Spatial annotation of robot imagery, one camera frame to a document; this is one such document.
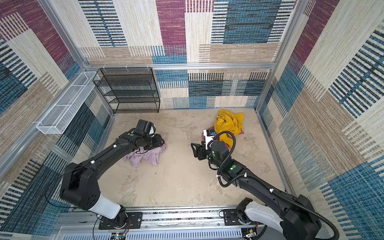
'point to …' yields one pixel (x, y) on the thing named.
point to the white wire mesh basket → (59, 115)
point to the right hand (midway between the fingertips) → (196, 145)
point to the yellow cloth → (226, 121)
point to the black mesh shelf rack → (129, 90)
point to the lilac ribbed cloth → (150, 155)
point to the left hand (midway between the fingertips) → (163, 140)
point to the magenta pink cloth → (241, 132)
